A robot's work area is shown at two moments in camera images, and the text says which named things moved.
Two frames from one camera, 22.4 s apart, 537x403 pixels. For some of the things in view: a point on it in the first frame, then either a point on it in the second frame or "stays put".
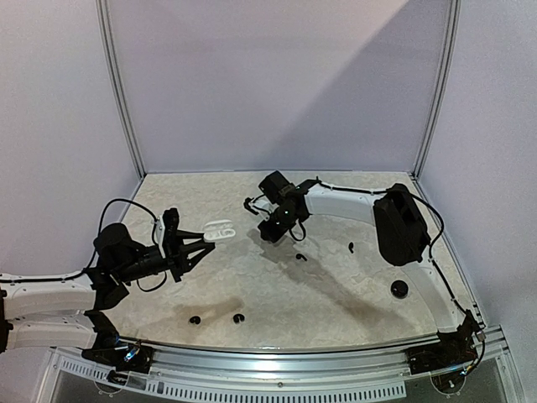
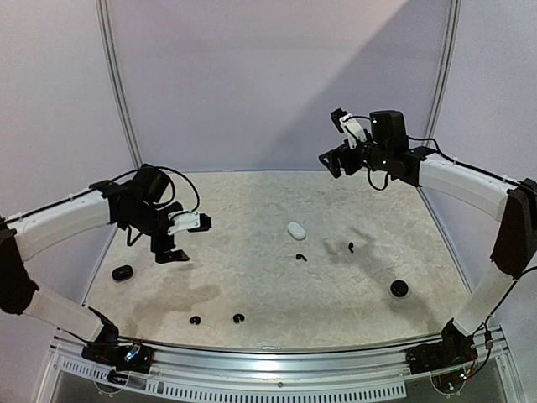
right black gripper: x=270 y=229 → x=343 y=156
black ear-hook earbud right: x=236 y=318 stays put
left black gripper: x=178 y=257 → x=158 y=246
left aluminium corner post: x=118 y=85 stays put
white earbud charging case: x=218 y=230 → x=295 y=230
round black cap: x=398 y=289 stays put
